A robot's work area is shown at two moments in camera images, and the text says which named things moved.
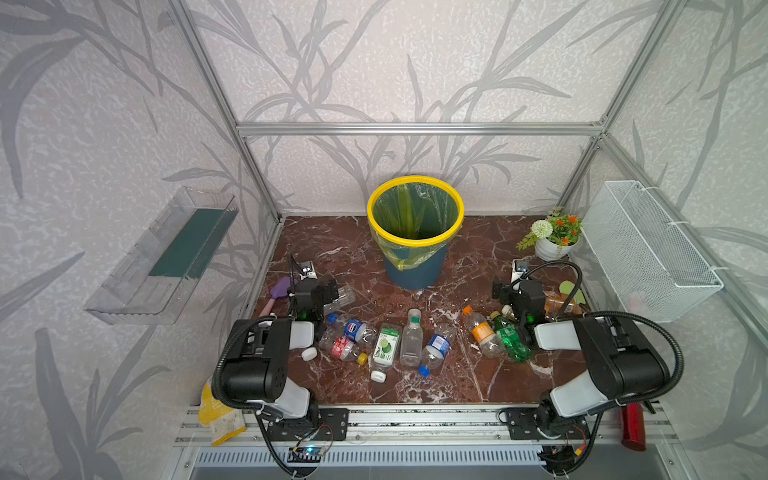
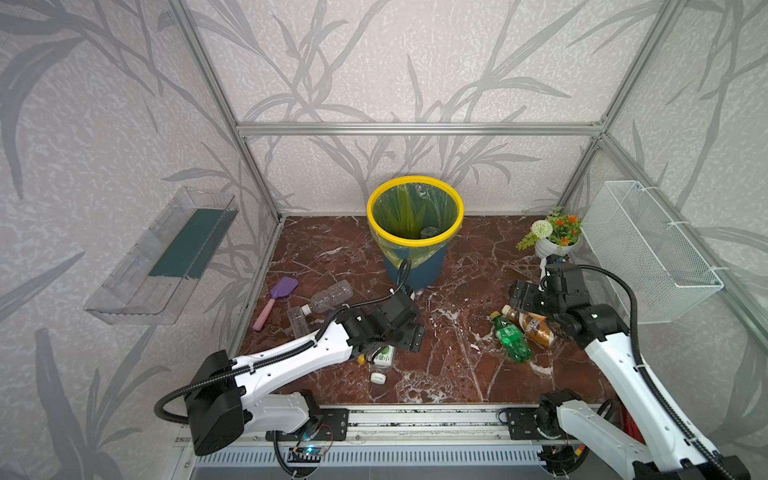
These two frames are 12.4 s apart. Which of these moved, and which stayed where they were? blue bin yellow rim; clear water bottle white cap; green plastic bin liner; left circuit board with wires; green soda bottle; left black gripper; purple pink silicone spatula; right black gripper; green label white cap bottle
Moved: left black gripper; right black gripper; clear water bottle white cap
Stayed: green soda bottle; green label white cap bottle; purple pink silicone spatula; green plastic bin liner; blue bin yellow rim; left circuit board with wires
